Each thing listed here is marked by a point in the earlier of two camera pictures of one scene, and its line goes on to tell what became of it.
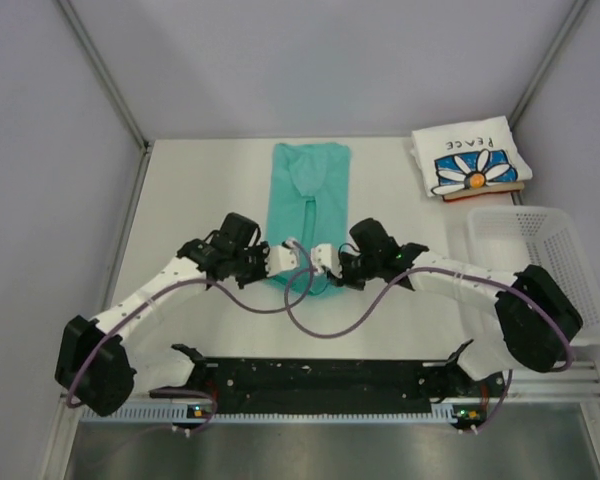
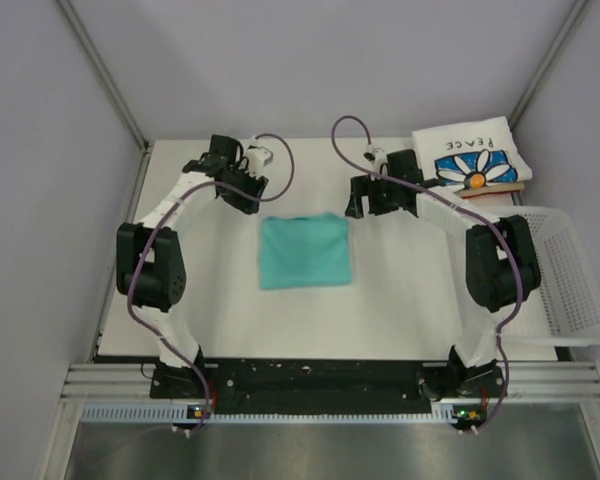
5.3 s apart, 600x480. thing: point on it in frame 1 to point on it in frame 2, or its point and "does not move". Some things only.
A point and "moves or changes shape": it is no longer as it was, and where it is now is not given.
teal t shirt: [308, 202] moves or changes shape
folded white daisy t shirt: [485, 151] does not move
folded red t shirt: [483, 191] does not move
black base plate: [346, 385] does not move
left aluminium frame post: [107, 74] does not move
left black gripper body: [250, 265] to [241, 178]
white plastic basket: [513, 237] does not move
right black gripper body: [357, 270] to [381, 199]
